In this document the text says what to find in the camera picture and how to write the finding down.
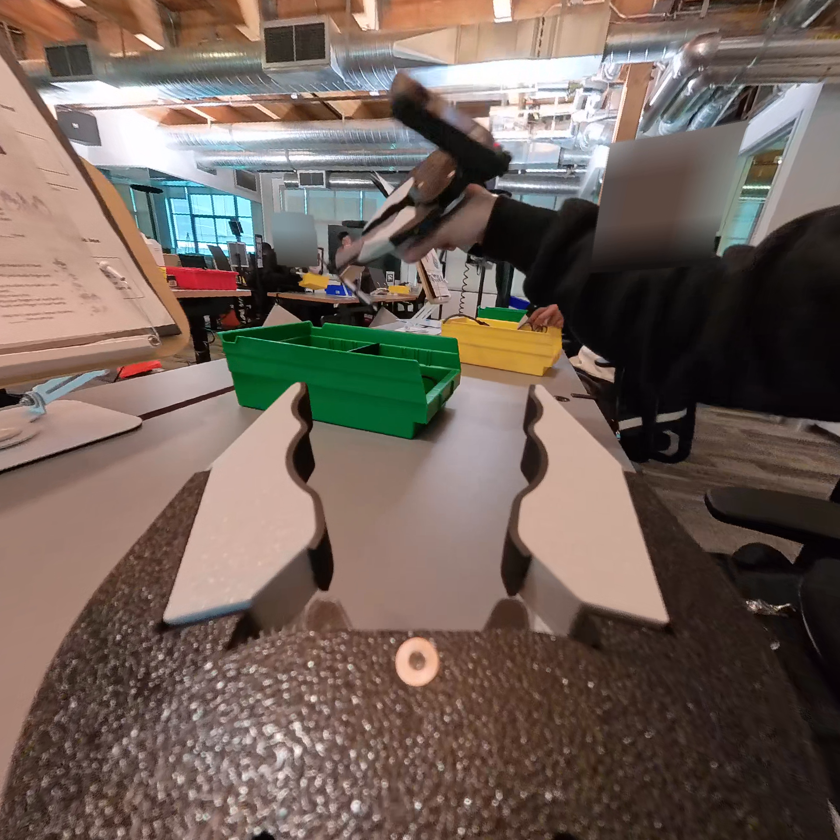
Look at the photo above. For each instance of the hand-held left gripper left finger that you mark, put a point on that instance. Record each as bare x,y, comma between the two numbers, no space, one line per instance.
243,525

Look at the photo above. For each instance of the large yellow bin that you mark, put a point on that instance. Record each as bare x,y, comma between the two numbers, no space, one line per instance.
499,351

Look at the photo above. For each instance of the person's right hand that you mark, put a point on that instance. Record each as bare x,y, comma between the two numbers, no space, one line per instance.
469,223

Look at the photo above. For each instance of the black wall speaker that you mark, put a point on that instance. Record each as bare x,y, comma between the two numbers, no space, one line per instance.
79,124

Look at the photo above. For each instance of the person's right forearm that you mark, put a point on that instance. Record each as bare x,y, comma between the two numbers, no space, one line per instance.
656,321

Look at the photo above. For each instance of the black bag with pale stripes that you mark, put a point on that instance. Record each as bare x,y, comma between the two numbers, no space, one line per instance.
649,426

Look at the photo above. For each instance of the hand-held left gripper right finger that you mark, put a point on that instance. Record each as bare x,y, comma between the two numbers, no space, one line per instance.
590,525

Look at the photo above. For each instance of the green bin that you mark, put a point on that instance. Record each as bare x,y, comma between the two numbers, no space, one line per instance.
341,387

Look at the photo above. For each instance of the red bin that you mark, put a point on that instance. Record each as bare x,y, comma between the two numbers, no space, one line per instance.
200,279

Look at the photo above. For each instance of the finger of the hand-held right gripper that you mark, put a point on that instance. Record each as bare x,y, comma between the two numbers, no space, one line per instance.
367,253
397,207

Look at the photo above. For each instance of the wooden document stand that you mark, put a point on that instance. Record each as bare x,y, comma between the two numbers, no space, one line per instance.
72,426

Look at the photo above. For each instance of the black office chair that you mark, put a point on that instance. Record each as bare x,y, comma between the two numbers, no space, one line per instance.
774,518

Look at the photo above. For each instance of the grey desk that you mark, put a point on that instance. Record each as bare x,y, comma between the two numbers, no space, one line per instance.
98,499

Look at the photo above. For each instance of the silver ceiling air duct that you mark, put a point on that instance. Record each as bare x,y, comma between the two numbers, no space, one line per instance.
262,136

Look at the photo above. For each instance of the instruction paper sheets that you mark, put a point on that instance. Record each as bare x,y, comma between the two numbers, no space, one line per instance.
46,262

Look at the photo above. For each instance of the grey ceiling vent unit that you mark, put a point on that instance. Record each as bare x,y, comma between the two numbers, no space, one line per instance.
295,43

